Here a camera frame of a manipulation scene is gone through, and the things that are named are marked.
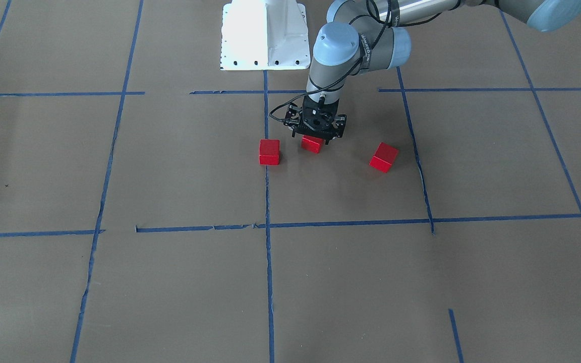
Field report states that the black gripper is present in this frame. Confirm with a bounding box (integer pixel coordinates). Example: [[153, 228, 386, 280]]
[[290, 96, 346, 142]]

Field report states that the red block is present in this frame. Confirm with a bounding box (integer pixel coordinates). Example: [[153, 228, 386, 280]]
[[301, 135, 325, 154], [369, 142, 400, 174]]

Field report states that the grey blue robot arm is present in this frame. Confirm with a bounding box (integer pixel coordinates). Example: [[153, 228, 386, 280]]
[[279, 1, 581, 142]]

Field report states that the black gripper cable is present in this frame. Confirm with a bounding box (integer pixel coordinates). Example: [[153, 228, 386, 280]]
[[269, 0, 445, 128]]

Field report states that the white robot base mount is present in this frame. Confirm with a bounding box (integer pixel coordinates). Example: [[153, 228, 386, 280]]
[[220, 1, 311, 71]]

